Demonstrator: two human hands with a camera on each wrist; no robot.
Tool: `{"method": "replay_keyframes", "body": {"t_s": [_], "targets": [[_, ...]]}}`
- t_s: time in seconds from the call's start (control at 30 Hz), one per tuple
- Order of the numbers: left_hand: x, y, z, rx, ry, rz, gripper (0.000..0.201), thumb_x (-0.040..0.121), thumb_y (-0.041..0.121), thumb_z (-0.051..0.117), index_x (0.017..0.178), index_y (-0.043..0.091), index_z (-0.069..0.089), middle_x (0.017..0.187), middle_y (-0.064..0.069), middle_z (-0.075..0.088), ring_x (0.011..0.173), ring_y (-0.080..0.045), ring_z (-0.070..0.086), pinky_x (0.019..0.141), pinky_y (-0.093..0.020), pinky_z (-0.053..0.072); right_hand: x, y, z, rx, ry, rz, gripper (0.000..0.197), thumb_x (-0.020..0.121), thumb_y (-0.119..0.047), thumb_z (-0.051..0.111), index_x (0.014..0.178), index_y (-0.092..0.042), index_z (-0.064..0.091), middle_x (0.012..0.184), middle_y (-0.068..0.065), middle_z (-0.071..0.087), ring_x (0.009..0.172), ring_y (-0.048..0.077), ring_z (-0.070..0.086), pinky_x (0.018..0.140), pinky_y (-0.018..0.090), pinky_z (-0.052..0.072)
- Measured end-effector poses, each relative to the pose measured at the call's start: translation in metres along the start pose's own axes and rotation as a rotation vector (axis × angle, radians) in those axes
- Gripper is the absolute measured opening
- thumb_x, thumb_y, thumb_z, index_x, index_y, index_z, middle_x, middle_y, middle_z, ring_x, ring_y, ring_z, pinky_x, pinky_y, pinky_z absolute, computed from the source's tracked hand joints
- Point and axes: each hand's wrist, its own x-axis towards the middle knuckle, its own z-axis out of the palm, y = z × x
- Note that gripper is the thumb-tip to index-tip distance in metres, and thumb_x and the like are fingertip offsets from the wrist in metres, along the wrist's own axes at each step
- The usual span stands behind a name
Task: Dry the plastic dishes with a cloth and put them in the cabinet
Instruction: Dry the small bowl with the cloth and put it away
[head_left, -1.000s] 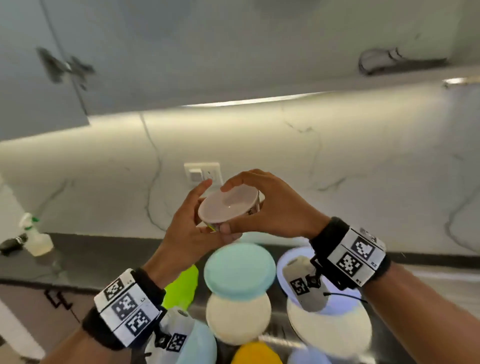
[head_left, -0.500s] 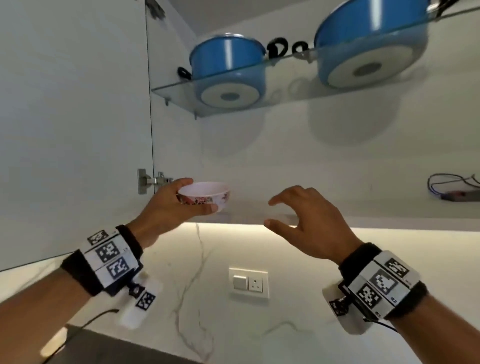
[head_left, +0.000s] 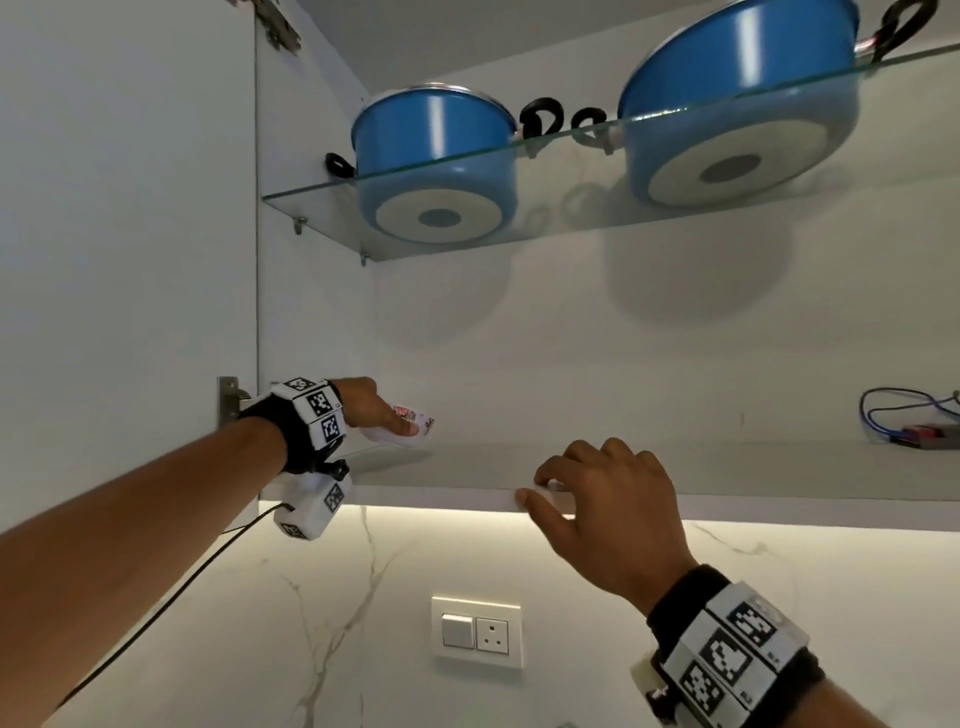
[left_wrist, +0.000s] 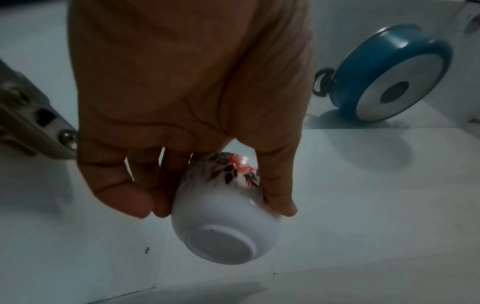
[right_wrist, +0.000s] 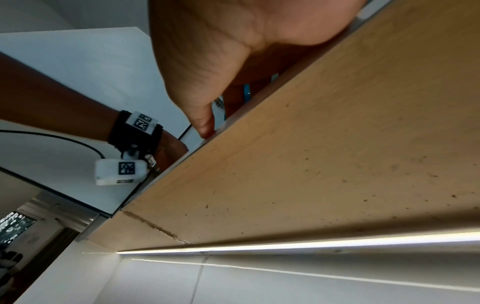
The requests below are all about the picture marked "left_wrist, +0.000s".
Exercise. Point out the person's left hand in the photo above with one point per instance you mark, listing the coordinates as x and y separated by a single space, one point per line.
187 77

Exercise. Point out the blue pan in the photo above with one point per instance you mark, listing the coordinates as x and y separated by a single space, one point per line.
375 65

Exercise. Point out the metal cabinet hinge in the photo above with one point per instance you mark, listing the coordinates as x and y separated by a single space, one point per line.
34 122

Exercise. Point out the white floral bowl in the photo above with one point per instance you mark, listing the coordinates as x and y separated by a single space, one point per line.
221 219

